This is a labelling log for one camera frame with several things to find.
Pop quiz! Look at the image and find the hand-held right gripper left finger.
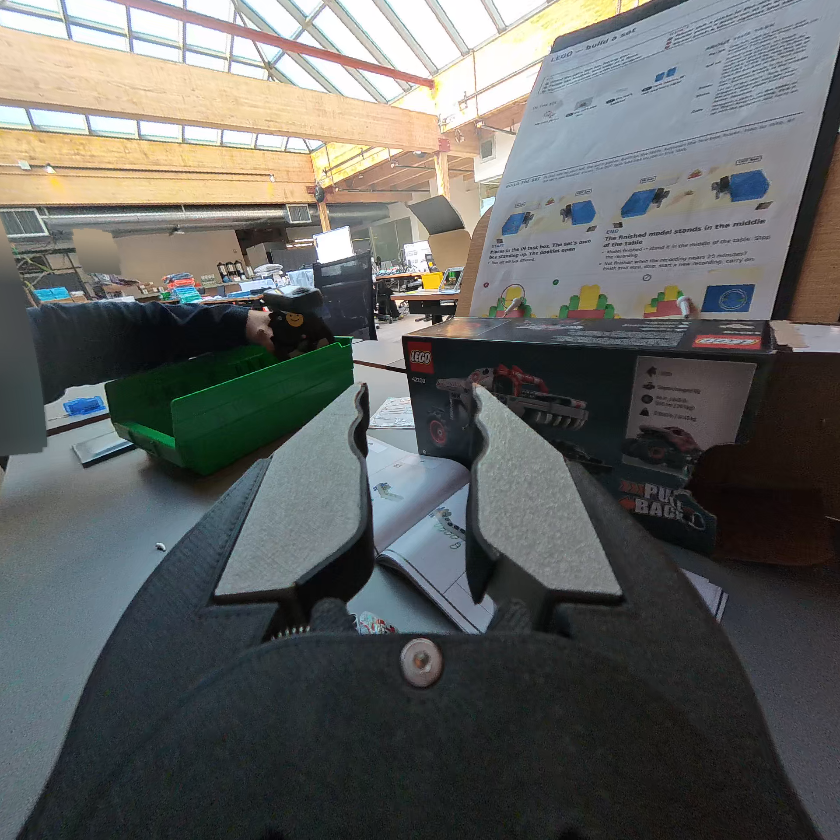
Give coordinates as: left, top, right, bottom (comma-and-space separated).
214, 382, 378, 631

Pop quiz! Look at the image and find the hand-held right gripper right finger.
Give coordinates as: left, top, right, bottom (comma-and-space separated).
463, 385, 624, 629

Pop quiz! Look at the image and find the green plastic bin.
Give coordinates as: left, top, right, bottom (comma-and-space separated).
105, 336, 355, 476

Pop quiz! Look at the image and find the person's left forearm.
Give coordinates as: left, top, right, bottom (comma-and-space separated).
26, 301, 253, 404

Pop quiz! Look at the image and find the lego sticker sheet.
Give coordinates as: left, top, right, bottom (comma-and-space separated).
367, 397, 416, 429

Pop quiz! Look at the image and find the black lego set box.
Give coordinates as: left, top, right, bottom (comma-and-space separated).
402, 317, 777, 555

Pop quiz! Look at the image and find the black mesh office chair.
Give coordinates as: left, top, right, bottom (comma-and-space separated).
314, 251, 379, 342

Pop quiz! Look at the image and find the computer monitor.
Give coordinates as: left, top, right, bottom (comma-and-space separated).
314, 226, 353, 263

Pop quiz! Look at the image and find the open instruction booklet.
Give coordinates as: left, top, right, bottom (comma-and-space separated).
364, 436, 496, 634

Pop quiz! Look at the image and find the wooden desk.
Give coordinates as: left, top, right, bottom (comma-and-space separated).
390, 289, 460, 322

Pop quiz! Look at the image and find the white paper stack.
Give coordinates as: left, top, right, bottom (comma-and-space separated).
669, 564, 729, 621

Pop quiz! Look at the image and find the black curved panel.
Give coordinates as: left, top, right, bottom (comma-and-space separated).
407, 195, 470, 238

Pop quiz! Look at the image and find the grey flat panel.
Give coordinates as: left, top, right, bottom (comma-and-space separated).
72, 436, 135, 468

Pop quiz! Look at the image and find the brown cardboard box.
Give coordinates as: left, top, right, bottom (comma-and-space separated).
686, 318, 840, 565

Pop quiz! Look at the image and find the white instruction poster board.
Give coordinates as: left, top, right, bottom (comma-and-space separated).
469, 0, 840, 322

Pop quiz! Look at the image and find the silver ventilation duct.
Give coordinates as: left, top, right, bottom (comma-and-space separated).
42, 203, 391, 231

